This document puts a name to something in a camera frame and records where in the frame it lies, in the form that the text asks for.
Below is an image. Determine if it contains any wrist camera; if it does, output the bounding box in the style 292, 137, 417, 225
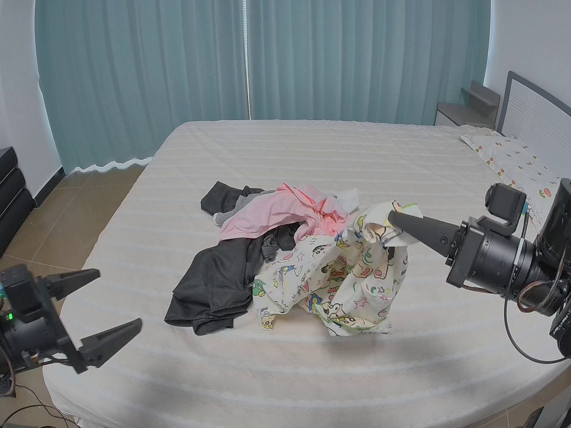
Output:
0, 264, 37, 324
468, 184, 528, 240

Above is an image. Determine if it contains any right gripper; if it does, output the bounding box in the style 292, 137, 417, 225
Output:
445, 220, 537, 298

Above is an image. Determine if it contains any bed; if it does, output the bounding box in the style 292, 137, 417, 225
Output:
41, 70, 571, 428

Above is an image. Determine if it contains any black cable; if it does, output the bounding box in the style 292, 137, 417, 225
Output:
503, 235, 571, 365

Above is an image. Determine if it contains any pile of clothes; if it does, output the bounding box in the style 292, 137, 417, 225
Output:
164, 180, 313, 336

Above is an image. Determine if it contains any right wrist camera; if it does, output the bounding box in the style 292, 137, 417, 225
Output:
468, 184, 528, 240

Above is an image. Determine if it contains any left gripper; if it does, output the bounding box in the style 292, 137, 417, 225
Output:
0, 268, 143, 375

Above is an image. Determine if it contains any white printed pyjama top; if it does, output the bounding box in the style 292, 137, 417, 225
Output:
254, 199, 423, 338

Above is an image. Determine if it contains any black chest of drawers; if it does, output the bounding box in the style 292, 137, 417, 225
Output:
0, 147, 35, 257

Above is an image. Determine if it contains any white garment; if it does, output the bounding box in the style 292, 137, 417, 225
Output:
337, 188, 360, 215

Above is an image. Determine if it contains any white printed pillow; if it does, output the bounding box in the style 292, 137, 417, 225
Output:
459, 125, 564, 223

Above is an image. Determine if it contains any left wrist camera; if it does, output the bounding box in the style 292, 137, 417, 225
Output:
0, 264, 37, 324

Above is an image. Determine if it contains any grey white bedside table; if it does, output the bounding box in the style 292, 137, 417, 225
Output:
435, 81, 501, 129

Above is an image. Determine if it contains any pink garment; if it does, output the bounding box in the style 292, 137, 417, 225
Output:
220, 182, 351, 242

